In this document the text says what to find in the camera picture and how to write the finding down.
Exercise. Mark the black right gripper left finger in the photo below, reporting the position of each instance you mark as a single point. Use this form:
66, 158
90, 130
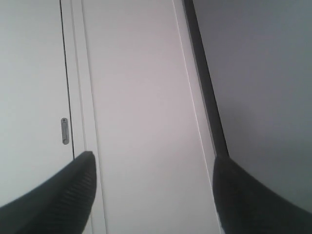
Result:
61, 205

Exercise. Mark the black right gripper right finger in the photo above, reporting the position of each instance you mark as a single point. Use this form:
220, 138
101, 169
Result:
246, 206

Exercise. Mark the white cabinet with doors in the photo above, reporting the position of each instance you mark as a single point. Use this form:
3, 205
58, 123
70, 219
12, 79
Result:
123, 73

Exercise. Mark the dark vertical post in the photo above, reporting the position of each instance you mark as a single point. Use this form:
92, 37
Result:
205, 81

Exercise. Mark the metal recessed cabinet handle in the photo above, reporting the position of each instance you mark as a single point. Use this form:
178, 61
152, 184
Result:
64, 131

